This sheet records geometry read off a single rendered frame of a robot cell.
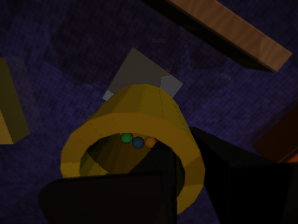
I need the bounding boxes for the yellow cup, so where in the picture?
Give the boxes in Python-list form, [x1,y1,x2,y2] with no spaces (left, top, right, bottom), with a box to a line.
[61,84,205,214]

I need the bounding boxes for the dark blue marble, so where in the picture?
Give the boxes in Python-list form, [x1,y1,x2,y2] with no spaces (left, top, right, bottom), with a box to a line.
[132,137,144,149]

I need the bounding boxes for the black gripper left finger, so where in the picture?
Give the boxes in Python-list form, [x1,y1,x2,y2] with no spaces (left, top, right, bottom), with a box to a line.
[38,140,177,224]

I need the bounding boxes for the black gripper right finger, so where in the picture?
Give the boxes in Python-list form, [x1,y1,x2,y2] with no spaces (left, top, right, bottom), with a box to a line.
[189,127,298,224]

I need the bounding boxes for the green marble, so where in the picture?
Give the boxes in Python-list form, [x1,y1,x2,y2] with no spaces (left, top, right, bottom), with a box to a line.
[121,133,133,144]

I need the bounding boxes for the orange marble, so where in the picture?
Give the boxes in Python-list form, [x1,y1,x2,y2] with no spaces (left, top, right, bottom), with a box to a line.
[144,136,156,148]

